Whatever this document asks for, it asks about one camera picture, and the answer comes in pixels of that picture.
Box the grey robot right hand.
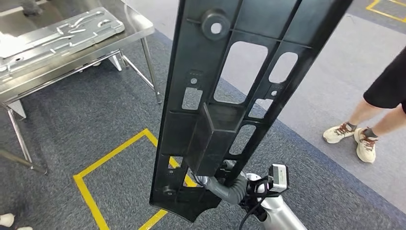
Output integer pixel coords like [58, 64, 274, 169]
[192, 160, 238, 205]

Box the black plastic bracket panel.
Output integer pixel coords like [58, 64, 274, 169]
[149, 0, 354, 223]

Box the stainless steel workbench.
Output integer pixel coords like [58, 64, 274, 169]
[0, 0, 162, 175]

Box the grey stamped metal panel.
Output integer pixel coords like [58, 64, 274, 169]
[0, 7, 125, 80]

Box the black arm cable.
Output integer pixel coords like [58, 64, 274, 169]
[237, 177, 277, 230]

